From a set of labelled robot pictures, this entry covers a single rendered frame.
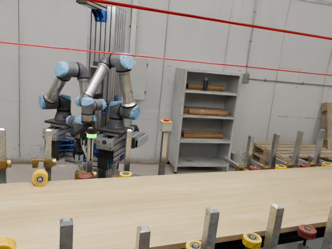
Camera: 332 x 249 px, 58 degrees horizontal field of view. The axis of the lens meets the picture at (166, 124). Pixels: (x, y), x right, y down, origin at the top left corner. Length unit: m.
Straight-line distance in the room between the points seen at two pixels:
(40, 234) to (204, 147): 3.97
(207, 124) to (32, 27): 2.93
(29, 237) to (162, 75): 3.63
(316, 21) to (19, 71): 4.74
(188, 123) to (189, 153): 0.52
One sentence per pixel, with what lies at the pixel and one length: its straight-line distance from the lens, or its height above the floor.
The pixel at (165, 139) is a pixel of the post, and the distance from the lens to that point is 2.08.
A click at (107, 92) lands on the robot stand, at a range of 2.66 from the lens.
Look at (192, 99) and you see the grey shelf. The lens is 4.78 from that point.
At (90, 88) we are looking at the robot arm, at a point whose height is 1.39.
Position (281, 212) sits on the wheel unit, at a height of 1.12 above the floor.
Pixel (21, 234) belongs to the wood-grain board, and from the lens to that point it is 1.38.
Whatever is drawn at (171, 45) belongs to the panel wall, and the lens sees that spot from 4.63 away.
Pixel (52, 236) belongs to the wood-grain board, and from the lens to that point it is 1.34.
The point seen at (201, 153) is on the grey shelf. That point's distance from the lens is 5.05.
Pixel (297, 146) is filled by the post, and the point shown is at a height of 1.02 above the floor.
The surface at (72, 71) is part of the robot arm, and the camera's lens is 2.32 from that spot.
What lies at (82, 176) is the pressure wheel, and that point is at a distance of 1.88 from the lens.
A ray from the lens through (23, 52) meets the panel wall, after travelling 4.53.
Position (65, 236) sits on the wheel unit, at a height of 1.13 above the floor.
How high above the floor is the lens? 1.62
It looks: 12 degrees down
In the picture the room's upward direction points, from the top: 6 degrees clockwise
